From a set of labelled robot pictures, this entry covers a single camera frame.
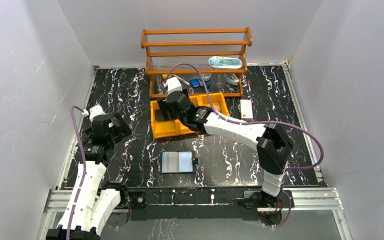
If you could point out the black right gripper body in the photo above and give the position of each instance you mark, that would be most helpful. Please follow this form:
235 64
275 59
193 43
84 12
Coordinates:
164 107

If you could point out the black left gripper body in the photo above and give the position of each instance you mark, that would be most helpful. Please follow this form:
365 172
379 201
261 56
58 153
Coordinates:
113 125

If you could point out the gold VIP card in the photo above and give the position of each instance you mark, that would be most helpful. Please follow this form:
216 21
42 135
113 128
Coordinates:
217 107

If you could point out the black leather card holder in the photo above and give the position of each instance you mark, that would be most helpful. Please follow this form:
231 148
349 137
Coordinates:
178 162

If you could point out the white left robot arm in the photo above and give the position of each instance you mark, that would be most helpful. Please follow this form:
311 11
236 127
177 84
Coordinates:
91 203

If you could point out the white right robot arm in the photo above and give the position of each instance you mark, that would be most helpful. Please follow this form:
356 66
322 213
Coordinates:
269 140

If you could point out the middle yellow plastic bin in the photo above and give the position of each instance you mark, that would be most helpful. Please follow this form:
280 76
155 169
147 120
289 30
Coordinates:
182 129

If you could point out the yellow plastic bin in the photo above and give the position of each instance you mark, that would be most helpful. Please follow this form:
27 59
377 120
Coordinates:
182 129
161 128
215 98

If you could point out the left yellow plastic bin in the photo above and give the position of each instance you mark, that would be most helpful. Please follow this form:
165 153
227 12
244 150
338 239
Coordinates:
161 128

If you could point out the red white marker pen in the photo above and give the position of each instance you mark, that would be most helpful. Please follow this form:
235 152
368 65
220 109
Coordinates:
182 80

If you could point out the round tape tin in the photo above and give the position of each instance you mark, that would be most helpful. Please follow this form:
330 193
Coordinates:
206 77

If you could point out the right yellow plastic bin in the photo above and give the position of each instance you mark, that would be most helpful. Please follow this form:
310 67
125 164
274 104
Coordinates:
215 98

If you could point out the orange wooden shelf rack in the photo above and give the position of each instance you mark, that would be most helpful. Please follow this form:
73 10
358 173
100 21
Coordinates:
177 50

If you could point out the blue blister pack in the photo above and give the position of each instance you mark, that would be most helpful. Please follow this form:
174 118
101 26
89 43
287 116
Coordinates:
222 62

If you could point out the grey stapler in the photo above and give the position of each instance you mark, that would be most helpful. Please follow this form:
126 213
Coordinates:
233 80

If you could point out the white small box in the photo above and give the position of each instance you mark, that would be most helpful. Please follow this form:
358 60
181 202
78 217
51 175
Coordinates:
246 110

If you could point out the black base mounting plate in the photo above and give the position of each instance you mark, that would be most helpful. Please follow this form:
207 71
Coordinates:
237 202

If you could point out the aluminium frame rail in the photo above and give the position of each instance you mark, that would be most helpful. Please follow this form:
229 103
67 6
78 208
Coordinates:
305 199

